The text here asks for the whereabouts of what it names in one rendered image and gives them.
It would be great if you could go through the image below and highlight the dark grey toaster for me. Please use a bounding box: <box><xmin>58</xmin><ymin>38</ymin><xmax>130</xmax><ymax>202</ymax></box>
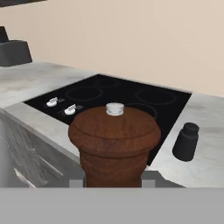
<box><xmin>0</xmin><ymin>25</ymin><xmax>33</xmax><ymax>68</ymax></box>

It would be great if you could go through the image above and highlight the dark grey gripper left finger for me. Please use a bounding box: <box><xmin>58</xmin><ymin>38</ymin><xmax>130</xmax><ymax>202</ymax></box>
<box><xmin>61</xmin><ymin>168</ymin><xmax>87</xmax><ymax>188</ymax></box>

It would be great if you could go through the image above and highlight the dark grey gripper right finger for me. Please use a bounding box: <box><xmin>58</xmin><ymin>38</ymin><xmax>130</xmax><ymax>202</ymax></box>
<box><xmin>141</xmin><ymin>170</ymin><xmax>186</xmax><ymax>188</ymax></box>

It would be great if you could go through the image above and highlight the grey wood cabinet front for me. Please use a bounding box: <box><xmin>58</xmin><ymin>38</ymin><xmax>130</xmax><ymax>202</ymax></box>
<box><xmin>0</xmin><ymin>108</ymin><xmax>86</xmax><ymax>188</ymax></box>

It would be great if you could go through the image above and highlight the white hob knob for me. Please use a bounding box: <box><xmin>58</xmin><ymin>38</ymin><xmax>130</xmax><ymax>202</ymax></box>
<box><xmin>45</xmin><ymin>97</ymin><xmax>60</xmax><ymax>108</ymax></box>
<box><xmin>63</xmin><ymin>103</ymin><xmax>77</xmax><ymax>116</ymax></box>

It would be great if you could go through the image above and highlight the brown wooden pepper mill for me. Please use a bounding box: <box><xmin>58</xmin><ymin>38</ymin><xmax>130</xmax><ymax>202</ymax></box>
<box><xmin>67</xmin><ymin>101</ymin><xmax>162</xmax><ymax>188</ymax></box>

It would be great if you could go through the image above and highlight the black condiment shaker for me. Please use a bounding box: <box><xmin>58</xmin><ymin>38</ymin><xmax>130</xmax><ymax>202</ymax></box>
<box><xmin>171</xmin><ymin>122</ymin><xmax>200</xmax><ymax>163</ymax></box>

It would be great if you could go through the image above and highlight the black glass hob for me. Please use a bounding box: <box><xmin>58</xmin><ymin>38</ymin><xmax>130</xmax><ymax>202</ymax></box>
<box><xmin>23</xmin><ymin>73</ymin><xmax>193</xmax><ymax>166</ymax></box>

